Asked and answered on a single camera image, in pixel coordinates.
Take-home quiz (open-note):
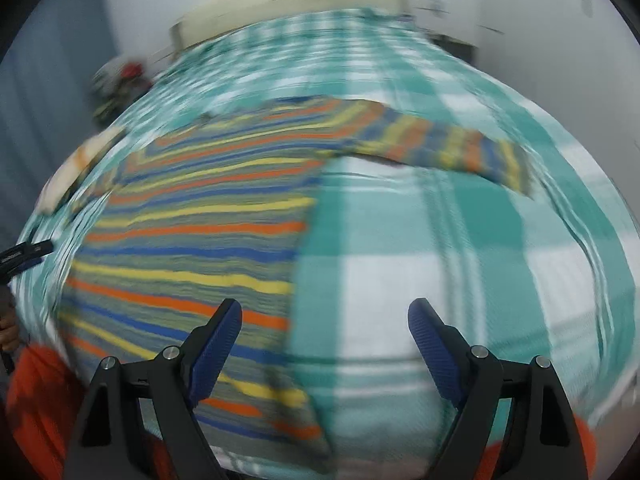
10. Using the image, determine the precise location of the pile of colourful clutter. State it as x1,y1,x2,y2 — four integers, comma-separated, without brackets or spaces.
90,57,153,126

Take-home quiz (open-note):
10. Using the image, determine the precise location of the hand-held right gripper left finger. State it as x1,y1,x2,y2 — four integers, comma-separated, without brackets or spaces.
64,298,243,480

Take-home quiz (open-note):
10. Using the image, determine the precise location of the striped knit sweater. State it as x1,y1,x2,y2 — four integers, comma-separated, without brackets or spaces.
55,96,533,473

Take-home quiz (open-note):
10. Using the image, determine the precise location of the cream patterned pillow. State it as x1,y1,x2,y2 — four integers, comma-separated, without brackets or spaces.
37,125,126,213

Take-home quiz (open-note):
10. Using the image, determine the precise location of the person's left hand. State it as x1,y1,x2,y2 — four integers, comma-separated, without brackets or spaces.
0,305,21,355

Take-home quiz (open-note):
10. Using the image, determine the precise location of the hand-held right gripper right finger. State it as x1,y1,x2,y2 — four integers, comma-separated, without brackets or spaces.
407,298,590,480

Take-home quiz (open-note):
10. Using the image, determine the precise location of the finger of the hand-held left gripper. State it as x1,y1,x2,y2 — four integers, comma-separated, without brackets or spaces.
0,239,54,281

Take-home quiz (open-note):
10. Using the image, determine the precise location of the person's orange clothing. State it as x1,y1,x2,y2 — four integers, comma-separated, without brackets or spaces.
5,344,598,480

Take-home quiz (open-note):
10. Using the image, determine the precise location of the white wardrobe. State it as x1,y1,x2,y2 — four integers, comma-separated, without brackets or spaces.
410,0,628,86

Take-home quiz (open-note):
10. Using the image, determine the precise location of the grey blue curtain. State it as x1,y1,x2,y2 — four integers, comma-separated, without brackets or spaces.
0,0,123,256

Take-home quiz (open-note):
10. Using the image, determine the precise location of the green plaid bed blanket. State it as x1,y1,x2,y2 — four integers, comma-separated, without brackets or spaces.
12,7,640,480

